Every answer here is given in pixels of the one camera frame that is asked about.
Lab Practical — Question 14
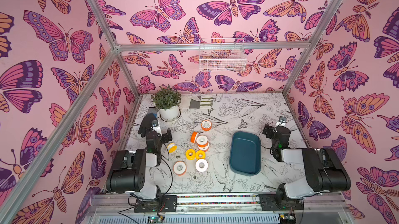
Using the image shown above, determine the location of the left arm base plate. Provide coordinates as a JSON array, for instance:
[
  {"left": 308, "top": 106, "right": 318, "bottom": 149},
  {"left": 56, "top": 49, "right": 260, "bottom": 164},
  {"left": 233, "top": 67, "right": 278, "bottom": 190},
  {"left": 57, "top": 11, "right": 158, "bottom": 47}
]
[{"left": 134, "top": 195, "right": 178, "bottom": 213}]

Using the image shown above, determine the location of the black work glove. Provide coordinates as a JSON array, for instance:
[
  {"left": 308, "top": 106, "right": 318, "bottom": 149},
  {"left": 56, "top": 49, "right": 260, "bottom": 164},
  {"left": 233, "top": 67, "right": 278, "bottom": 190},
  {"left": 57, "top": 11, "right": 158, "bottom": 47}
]
[{"left": 138, "top": 107, "right": 157, "bottom": 137}]

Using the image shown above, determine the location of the aluminium front rail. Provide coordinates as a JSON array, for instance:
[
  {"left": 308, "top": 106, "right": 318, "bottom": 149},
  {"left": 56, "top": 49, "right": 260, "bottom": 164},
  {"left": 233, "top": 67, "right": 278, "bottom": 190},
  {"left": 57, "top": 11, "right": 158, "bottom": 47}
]
[{"left": 83, "top": 192, "right": 355, "bottom": 224}]

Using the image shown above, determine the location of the yellow tape roll left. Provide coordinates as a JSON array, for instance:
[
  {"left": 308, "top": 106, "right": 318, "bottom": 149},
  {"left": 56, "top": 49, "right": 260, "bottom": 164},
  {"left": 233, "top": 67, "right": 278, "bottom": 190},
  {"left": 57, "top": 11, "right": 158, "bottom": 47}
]
[{"left": 186, "top": 149, "right": 196, "bottom": 161}]

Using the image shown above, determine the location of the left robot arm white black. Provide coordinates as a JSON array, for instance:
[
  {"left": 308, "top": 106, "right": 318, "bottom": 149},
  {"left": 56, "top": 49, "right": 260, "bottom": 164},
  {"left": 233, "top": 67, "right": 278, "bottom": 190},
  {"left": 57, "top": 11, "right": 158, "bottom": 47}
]
[{"left": 106, "top": 129, "right": 172, "bottom": 201}]

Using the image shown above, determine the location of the small yellow white tape roll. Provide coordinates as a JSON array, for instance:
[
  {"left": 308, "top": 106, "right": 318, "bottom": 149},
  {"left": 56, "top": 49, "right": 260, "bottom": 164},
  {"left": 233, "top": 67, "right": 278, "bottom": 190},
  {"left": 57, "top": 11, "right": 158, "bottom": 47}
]
[{"left": 167, "top": 143, "right": 177, "bottom": 153}]

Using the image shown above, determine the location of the white tape roll front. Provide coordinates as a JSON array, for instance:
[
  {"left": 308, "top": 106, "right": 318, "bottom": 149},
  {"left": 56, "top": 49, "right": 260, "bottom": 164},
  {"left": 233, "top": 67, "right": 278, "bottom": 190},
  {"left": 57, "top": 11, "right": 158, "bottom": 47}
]
[{"left": 195, "top": 159, "right": 208, "bottom": 172}]

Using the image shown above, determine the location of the teal plastic storage box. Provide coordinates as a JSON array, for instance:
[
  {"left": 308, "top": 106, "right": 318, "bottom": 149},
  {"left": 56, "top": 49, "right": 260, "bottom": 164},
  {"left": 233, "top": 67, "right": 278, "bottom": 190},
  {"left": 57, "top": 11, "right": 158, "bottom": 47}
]
[{"left": 229, "top": 131, "right": 261, "bottom": 176}]

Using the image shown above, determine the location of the yellow tape roll right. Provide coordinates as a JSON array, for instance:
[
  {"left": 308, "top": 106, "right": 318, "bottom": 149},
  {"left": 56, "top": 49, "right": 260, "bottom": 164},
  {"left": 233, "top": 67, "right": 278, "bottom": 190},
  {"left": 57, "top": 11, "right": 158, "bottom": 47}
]
[{"left": 195, "top": 150, "right": 206, "bottom": 160}]

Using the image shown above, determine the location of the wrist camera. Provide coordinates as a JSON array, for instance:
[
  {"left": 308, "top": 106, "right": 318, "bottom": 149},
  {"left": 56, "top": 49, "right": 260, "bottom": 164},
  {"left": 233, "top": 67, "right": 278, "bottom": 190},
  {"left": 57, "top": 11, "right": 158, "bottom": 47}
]
[
  {"left": 151, "top": 120, "right": 160, "bottom": 130},
  {"left": 278, "top": 117, "right": 287, "bottom": 125}
]

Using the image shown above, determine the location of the orange rim white tape roll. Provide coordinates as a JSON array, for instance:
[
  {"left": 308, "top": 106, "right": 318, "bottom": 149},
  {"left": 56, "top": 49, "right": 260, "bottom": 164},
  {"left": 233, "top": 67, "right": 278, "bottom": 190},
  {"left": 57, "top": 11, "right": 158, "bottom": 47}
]
[{"left": 173, "top": 161, "right": 187, "bottom": 176}]

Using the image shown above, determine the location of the potted green plant white pot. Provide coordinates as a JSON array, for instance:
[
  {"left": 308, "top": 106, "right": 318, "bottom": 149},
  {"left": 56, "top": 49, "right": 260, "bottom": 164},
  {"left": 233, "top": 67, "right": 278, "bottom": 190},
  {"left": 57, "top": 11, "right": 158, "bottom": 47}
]
[{"left": 151, "top": 86, "right": 181, "bottom": 121}]

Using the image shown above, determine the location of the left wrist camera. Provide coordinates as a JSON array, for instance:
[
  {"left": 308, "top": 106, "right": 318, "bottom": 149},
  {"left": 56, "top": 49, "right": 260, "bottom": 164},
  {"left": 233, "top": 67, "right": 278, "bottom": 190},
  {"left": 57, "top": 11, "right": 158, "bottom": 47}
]
[{"left": 151, "top": 120, "right": 160, "bottom": 130}]

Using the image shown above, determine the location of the folded green white cloth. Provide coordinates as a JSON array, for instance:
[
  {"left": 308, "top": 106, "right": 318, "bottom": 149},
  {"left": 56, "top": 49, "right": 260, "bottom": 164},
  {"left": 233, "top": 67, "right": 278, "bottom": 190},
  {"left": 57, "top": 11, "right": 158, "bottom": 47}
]
[{"left": 189, "top": 95, "right": 214, "bottom": 109}]

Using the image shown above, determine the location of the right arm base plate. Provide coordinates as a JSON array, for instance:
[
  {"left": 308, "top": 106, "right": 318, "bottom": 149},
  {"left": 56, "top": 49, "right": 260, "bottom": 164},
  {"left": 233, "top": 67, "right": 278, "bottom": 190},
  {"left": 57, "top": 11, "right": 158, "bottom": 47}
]
[{"left": 257, "top": 194, "right": 304, "bottom": 211}]

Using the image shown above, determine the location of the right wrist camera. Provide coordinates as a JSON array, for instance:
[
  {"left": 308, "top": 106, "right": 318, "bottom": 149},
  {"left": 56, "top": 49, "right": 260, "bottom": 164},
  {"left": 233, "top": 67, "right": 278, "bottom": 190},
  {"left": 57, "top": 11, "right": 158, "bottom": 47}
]
[{"left": 278, "top": 117, "right": 287, "bottom": 125}]

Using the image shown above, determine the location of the white wire basket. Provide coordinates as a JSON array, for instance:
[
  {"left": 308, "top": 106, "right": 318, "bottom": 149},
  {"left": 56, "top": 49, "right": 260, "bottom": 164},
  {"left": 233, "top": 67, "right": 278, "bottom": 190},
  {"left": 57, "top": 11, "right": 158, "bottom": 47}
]
[{"left": 197, "top": 38, "right": 247, "bottom": 72}]

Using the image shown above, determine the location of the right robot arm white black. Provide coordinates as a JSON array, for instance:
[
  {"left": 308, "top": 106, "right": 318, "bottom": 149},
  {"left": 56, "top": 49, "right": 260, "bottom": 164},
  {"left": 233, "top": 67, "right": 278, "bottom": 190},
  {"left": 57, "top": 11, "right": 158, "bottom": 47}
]
[{"left": 262, "top": 124, "right": 351, "bottom": 202}]

